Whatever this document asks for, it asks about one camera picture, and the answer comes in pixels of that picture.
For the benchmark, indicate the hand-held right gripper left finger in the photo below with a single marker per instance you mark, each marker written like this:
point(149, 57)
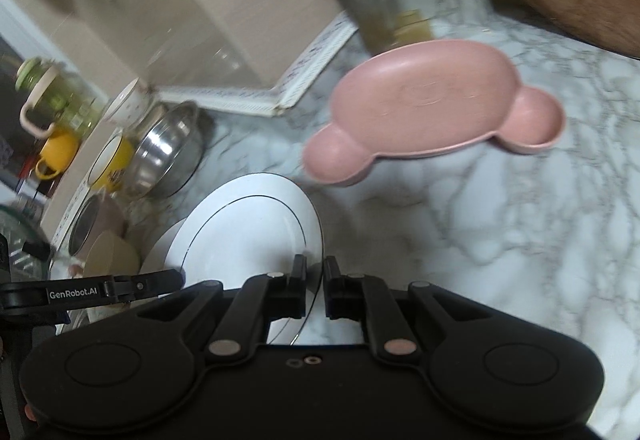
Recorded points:
point(290, 292)

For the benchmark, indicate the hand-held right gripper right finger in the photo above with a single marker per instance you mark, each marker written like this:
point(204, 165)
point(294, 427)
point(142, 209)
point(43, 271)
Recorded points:
point(339, 292)

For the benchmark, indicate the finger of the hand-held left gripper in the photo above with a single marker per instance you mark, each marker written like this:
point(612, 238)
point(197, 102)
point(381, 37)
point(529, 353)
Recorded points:
point(150, 284)

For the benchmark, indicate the cream bowl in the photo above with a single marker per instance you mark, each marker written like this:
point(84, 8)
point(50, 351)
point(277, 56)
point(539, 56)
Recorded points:
point(111, 257)

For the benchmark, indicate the white plate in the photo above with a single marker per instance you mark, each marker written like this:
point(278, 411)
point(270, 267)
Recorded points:
point(250, 230)
point(159, 252)

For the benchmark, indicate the pink bear-shaped plate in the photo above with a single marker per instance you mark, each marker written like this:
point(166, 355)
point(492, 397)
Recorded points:
point(425, 95)

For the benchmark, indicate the glass pot lid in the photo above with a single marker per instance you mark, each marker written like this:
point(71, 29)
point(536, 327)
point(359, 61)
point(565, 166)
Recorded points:
point(15, 235)

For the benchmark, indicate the taupe bowl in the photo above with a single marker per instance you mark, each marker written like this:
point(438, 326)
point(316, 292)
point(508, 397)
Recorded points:
point(95, 220)

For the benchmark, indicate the yellow bowl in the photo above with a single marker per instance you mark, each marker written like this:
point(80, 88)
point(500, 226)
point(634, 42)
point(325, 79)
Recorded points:
point(111, 165)

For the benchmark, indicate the stainless steel bowl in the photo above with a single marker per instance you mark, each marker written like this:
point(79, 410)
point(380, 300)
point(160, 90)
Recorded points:
point(167, 155)

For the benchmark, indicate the yellow mug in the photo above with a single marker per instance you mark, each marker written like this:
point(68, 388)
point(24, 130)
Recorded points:
point(56, 154)

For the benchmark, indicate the white floral bowl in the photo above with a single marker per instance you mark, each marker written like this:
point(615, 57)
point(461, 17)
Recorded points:
point(129, 101)

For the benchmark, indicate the green glass jar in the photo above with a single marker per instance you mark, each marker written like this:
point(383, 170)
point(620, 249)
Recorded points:
point(55, 95)

